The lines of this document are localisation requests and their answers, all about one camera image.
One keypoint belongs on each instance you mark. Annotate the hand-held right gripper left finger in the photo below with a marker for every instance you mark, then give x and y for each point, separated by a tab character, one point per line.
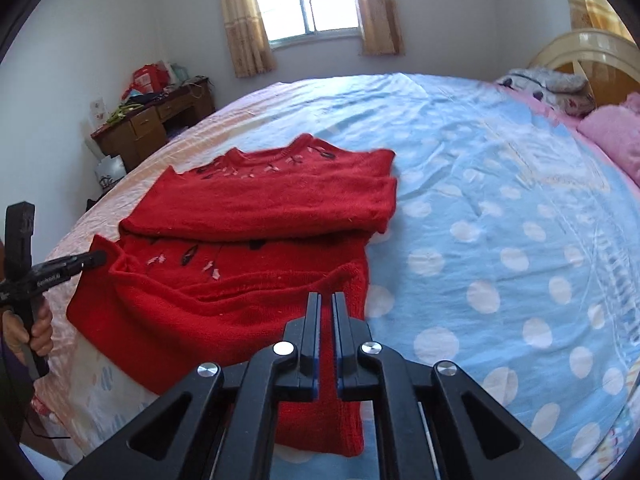
312	340

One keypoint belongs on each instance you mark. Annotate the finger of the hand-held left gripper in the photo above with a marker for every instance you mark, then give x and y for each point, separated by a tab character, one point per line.
87	262

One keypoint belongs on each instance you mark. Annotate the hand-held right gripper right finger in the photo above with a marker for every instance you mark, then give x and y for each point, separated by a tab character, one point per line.
342	340

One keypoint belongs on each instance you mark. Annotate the red knitted sweater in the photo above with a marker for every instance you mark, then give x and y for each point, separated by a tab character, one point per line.
225	210

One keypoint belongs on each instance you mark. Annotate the person's left forearm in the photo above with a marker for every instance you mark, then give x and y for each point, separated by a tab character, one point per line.
7	395

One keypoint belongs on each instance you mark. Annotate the person's left hand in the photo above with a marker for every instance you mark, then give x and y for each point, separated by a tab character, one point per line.
42	335

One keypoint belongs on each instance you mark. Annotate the dark cloth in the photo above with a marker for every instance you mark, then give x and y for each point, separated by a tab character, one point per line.
92	204

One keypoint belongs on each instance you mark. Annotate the white paper bag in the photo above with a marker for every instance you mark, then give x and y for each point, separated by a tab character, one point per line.
111	175

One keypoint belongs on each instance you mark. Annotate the brown wooden desk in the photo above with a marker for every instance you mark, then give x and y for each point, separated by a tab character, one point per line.
145	130

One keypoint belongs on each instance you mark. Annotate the green items on desk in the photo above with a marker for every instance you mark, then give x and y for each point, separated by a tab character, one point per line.
122	112

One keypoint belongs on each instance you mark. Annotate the red box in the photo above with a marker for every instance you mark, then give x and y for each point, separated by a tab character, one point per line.
147	80

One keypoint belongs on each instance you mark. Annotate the polka dot bedsheet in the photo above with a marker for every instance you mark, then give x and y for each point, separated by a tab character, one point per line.
500	185

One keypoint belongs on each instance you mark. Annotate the beige patterned curtain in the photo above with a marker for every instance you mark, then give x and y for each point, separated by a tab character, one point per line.
380	15
245	25

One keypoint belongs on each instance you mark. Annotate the window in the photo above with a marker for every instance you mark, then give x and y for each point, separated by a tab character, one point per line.
300	5

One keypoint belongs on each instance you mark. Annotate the pink pillow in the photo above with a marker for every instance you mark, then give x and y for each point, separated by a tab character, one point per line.
615	130

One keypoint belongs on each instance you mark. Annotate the cream wooden headboard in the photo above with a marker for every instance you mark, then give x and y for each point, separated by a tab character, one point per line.
585	42

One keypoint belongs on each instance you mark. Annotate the yellow curtain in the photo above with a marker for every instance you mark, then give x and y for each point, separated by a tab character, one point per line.
590	10

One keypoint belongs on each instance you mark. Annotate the white wall card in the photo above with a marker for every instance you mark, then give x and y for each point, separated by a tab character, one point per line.
98	112

